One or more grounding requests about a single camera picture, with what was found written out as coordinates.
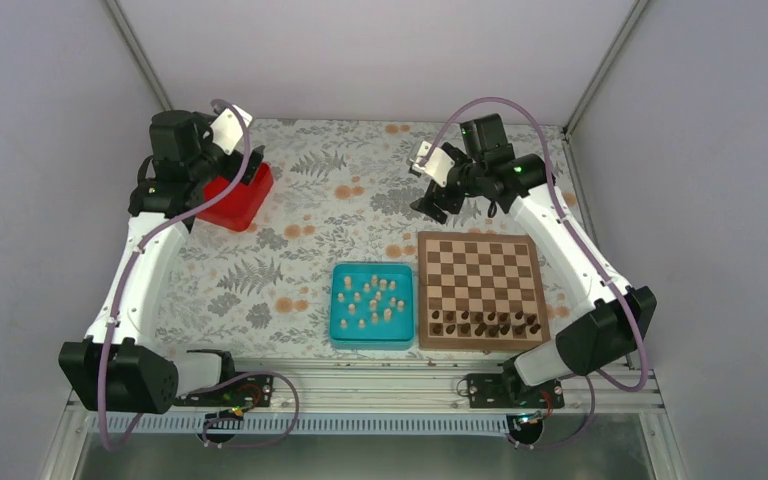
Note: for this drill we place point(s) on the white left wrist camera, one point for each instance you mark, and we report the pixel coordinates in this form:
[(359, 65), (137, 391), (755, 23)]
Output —
[(226, 129)]

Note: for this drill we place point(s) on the teal plastic tray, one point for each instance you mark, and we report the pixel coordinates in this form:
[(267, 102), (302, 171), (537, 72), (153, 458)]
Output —
[(372, 306)]

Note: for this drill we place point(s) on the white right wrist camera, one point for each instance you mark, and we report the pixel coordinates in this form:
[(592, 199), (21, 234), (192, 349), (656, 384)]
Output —
[(432, 162)]

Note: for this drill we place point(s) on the aluminium corner post right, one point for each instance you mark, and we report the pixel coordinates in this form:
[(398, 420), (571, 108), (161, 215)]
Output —
[(627, 27)]

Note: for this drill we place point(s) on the aluminium corner post left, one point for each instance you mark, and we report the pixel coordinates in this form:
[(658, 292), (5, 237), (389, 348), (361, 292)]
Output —
[(131, 41)]

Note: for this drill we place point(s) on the aluminium corner post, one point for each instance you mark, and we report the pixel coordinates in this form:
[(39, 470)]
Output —
[(131, 41), (627, 27)]

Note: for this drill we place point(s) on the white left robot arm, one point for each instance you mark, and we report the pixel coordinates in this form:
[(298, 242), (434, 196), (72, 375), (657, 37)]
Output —
[(118, 366)]

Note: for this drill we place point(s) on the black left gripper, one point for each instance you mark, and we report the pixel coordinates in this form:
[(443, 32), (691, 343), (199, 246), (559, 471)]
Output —
[(253, 164)]

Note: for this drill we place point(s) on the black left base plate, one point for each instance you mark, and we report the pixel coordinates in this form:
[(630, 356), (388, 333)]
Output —
[(253, 391)]

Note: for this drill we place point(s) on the red plastic tray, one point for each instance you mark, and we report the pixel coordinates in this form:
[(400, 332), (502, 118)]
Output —
[(237, 210)]

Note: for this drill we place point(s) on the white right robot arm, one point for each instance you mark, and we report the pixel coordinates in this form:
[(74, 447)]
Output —
[(612, 316)]

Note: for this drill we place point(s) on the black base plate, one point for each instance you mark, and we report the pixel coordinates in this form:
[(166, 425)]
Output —
[(500, 391), (253, 391)]

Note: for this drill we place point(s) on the wooden chess board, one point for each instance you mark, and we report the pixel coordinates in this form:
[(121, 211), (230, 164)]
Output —
[(478, 272)]

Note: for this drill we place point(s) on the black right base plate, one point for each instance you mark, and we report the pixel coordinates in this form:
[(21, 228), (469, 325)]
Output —
[(500, 391)]

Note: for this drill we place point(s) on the floral table mat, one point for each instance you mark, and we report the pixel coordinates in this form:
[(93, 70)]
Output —
[(341, 193)]

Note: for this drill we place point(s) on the aluminium front rail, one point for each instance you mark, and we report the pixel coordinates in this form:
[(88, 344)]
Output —
[(422, 388)]

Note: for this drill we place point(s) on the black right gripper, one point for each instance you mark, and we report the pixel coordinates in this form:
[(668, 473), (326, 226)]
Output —
[(425, 204)]

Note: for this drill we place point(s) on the dark chess pieces row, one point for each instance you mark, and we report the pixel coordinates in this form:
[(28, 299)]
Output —
[(485, 325)]

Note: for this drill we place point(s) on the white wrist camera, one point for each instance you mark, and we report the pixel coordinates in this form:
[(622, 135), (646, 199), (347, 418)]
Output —
[(226, 129), (432, 162)]

